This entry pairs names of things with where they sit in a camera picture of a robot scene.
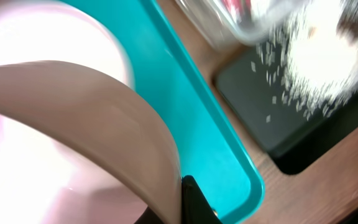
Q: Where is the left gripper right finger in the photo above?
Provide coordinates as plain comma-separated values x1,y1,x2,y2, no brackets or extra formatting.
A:
181,175,221,224

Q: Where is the large white round plate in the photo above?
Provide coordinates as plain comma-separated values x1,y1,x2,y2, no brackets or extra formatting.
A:
0,1,135,88

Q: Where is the pile of white rice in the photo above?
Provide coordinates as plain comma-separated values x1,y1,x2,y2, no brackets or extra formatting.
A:
256,0,358,113

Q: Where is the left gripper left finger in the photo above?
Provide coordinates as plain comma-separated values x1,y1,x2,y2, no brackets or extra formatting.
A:
134,207,163,224

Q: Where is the teal plastic serving tray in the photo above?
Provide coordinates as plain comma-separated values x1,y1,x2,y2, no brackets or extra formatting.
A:
65,0,265,223

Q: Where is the clear plastic waste bin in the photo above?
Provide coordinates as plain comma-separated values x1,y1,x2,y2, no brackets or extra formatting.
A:
176,0,305,50

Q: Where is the red snack wrapper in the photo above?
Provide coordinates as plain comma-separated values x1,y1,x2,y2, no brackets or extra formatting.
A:
223,0,252,20

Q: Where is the black rectangular tray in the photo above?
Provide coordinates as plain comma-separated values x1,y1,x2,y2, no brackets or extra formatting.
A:
214,47,358,175

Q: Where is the brown food chunk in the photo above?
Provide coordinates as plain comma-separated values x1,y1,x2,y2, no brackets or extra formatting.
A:
337,9,358,40

